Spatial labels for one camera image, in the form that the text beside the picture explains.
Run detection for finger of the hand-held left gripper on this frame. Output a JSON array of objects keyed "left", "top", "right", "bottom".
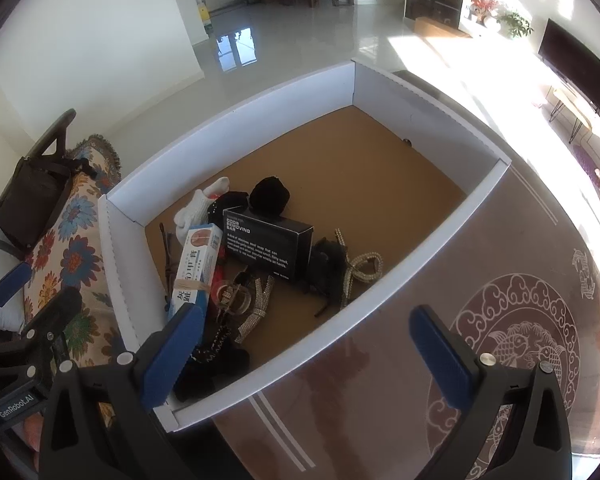
[
  {"left": 10, "top": 287, "right": 84, "bottom": 377},
  {"left": 0, "top": 261, "right": 34, "bottom": 322}
]

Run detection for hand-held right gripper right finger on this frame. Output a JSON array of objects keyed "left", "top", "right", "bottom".
[{"left": 409, "top": 305, "right": 573, "bottom": 480}]

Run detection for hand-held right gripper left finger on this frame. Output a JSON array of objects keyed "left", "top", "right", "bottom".
[{"left": 39, "top": 303, "right": 205, "bottom": 480}]

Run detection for clear hair claw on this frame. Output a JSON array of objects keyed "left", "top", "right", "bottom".
[{"left": 214, "top": 282, "right": 254, "bottom": 312}]

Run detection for blue and white medicine box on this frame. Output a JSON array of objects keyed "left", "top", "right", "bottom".
[{"left": 167, "top": 224, "right": 225, "bottom": 319}]

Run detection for rimless glasses black arms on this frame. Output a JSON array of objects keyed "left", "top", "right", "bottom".
[{"left": 159, "top": 222, "right": 182, "bottom": 312}]

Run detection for rhinestone hair clip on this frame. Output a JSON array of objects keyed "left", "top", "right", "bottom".
[{"left": 234, "top": 275, "right": 276, "bottom": 344}]

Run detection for black printed box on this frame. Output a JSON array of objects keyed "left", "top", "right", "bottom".
[{"left": 221, "top": 206, "right": 315, "bottom": 281}]

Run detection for black plastic hair clip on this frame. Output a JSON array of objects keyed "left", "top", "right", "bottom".
[{"left": 307, "top": 237, "right": 352, "bottom": 319}]

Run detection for black sock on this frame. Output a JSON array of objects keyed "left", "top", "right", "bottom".
[{"left": 205, "top": 175, "right": 291, "bottom": 227}]

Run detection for white cardboard box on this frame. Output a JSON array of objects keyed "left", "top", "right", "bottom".
[{"left": 98, "top": 58, "right": 512, "bottom": 434}]

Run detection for brown patterned glass desktop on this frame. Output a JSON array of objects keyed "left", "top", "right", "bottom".
[{"left": 175, "top": 70, "right": 600, "bottom": 480}]

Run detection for floral patterned blanket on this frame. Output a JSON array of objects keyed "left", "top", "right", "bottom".
[{"left": 22, "top": 134, "right": 132, "bottom": 443}]

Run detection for dark brown bag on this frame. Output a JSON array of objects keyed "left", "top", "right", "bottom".
[{"left": 0, "top": 156, "right": 99, "bottom": 257}]

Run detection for white sock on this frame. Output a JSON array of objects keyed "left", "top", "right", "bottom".
[{"left": 174, "top": 176, "right": 230, "bottom": 247}]

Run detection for dark wooden chair back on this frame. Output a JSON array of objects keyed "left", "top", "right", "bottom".
[{"left": 29, "top": 108, "right": 77, "bottom": 162}]

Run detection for hairpin leg coffee table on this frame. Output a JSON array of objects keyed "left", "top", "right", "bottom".
[{"left": 546, "top": 85, "right": 600, "bottom": 142}]

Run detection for yellow floor sign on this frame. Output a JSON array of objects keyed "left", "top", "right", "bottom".
[{"left": 197, "top": 4, "right": 216, "bottom": 37}]

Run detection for black television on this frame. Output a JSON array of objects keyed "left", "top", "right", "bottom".
[{"left": 537, "top": 18, "right": 600, "bottom": 112}]

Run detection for green potted plant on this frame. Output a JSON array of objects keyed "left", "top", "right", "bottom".
[{"left": 497, "top": 10, "right": 534, "bottom": 39}]

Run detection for red flower plant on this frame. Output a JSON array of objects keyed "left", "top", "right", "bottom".
[{"left": 467, "top": 0, "right": 501, "bottom": 24}]

